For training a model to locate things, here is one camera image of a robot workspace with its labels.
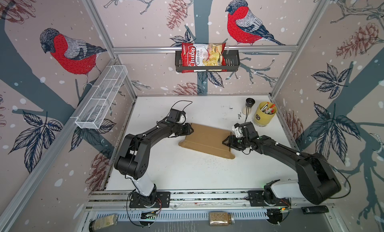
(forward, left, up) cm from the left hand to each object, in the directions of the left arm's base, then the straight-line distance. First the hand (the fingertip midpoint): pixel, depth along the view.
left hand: (191, 130), depth 90 cm
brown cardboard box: (-6, -10, -2) cm, 12 cm away
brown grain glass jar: (-44, -13, -3) cm, 46 cm away
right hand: (-9, -19, -3) cm, 21 cm away
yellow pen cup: (+11, -48, +3) cm, 50 cm away
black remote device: (-41, -58, -4) cm, 71 cm away
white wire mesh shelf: (-4, +47, +21) cm, 52 cm away
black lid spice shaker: (+20, -40, +3) cm, 45 cm away
